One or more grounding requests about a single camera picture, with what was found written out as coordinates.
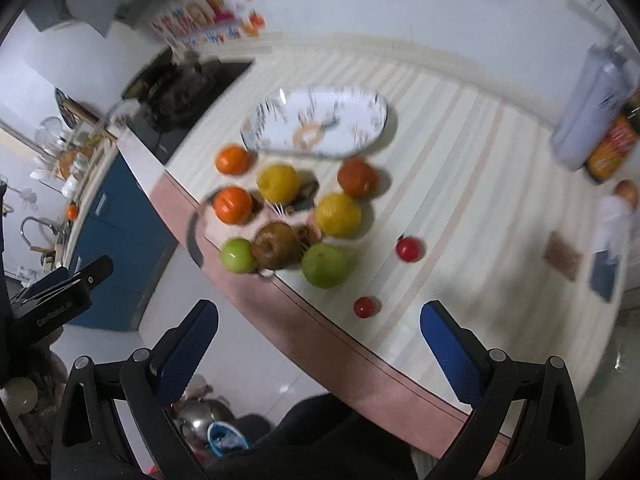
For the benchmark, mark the colourful letter poster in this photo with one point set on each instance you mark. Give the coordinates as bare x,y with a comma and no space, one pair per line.
187,24

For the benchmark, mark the large green apple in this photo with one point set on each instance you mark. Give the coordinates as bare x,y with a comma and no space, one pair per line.
325,265

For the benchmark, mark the small green apple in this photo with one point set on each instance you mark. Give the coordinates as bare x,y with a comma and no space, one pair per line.
236,256

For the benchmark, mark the dark orange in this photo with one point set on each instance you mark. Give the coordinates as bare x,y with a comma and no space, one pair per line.
357,178

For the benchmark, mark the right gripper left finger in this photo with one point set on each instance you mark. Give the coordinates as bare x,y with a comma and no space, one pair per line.
89,441

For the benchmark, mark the striped cat placemat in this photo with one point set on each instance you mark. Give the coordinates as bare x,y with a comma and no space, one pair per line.
471,176

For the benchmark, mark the black gas stove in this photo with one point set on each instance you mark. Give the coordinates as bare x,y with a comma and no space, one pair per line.
173,96

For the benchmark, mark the orange label jar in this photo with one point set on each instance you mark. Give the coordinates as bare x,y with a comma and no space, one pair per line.
617,144

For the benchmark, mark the yellow lemon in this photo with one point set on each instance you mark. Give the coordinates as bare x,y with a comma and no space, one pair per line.
279,184
338,215

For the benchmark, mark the small orange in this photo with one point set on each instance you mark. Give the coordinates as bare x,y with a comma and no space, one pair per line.
233,160
233,205

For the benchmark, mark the brown russet apple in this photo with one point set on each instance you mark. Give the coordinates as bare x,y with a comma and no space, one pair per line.
276,246

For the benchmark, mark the cherry tomato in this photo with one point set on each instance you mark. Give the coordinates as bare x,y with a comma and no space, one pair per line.
365,307
409,249

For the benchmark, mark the floral oval plate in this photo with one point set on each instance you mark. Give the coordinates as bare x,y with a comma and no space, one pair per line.
318,121

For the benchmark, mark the grey cylindrical container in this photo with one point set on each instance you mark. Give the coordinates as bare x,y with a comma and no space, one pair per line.
603,86

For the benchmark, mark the lower cherry tomato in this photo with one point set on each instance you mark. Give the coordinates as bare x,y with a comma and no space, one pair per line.
365,307

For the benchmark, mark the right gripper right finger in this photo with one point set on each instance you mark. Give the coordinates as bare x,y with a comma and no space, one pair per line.
548,441

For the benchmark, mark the brown square coaster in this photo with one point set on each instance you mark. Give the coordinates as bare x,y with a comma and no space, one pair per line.
562,256

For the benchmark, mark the blue cabinet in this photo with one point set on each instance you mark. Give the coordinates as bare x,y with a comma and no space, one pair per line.
123,225

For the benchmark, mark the upper cherry tomato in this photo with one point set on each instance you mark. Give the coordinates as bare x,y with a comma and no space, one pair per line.
409,249

